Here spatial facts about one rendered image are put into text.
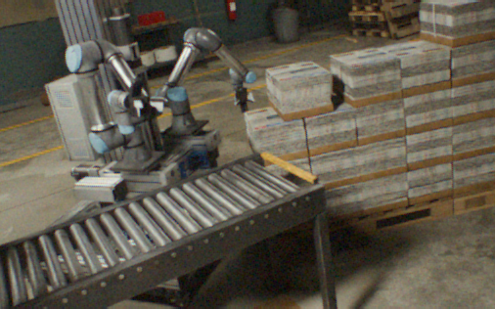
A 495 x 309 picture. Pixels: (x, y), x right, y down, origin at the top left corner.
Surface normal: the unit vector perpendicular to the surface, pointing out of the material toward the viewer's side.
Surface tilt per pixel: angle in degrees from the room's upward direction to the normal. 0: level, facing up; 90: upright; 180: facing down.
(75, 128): 90
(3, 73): 90
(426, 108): 90
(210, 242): 90
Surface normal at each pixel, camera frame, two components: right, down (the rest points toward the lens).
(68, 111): -0.40, 0.40
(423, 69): 0.14, 0.35
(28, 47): 0.47, 0.25
